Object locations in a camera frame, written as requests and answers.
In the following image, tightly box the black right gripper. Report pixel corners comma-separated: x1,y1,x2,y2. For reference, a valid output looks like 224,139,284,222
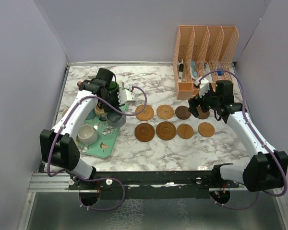
189,85,221,117

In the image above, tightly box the dark walnut coaster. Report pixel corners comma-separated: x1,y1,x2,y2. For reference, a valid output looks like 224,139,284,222
197,106,210,119
175,105,191,120

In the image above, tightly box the woven rattan coaster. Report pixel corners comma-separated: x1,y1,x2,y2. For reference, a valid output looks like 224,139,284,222
136,105,154,121
156,104,174,119

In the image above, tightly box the light brown wooden coaster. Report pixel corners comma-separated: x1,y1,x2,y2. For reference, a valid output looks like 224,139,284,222
198,122,215,138

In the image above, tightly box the grey mug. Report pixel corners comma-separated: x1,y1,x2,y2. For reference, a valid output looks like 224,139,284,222
106,110,127,128

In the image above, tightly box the brown ringed wooden coaster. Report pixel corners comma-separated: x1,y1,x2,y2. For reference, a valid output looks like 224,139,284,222
134,123,155,142

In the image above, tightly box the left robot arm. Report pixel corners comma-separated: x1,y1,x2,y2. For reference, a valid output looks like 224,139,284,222
40,68,120,189

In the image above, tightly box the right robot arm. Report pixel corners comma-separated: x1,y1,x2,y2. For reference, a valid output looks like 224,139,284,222
188,79,288,192

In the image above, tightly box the green floral mug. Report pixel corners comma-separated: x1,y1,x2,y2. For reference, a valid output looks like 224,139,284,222
108,81,124,92

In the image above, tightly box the small white red box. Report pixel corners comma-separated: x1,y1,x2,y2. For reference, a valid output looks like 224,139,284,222
88,69,98,78

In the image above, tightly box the red floral mug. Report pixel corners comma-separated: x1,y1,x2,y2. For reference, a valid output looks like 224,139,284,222
77,81,82,88

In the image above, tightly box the tan mug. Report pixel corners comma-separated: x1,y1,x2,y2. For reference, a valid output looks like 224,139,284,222
94,105,106,116

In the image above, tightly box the blue mug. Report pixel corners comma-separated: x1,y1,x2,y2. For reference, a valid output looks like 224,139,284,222
86,109,96,120

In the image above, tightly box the white printed packet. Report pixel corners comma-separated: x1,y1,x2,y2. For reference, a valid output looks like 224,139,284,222
204,62,212,78

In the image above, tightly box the white blue packet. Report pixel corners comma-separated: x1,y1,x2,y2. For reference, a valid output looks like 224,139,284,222
190,60,198,80

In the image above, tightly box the black grey marker pen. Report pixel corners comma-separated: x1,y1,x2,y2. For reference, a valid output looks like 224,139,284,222
178,62,184,82

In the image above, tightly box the pink mug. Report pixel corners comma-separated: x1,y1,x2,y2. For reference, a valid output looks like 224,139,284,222
61,108,69,117

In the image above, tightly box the white cream mug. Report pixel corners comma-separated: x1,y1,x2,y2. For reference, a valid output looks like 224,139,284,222
77,124,98,145

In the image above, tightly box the peach plastic file organizer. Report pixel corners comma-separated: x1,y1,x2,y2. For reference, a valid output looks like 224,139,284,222
172,25,239,100

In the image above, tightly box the green serving tray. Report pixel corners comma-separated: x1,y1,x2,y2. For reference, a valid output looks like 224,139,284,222
75,115,120,158

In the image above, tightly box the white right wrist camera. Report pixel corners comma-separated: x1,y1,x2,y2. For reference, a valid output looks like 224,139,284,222
194,78,210,97

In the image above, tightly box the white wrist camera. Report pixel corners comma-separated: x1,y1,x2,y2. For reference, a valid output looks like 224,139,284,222
194,78,210,97
117,89,136,105

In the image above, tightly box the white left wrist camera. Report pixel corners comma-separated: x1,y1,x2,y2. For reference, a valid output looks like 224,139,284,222
117,89,136,105

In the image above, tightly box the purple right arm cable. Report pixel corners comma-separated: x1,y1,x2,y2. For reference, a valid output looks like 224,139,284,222
196,69,288,211

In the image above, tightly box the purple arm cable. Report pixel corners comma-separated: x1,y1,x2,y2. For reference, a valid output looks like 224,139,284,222
47,86,147,211
196,69,288,211

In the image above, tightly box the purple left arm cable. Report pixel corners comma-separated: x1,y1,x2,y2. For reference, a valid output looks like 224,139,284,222
47,86,147,211

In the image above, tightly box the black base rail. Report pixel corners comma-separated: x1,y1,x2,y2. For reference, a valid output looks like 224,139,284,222
69,170,239,200

